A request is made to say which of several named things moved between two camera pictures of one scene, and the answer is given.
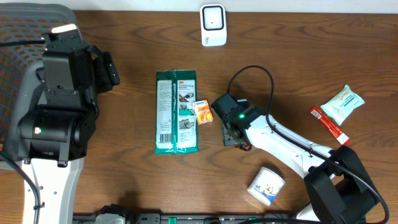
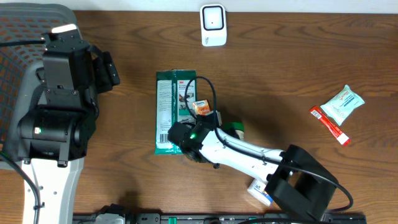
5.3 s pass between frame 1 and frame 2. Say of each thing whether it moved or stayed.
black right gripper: moved
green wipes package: stayed
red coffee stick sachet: stayed
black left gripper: stayed
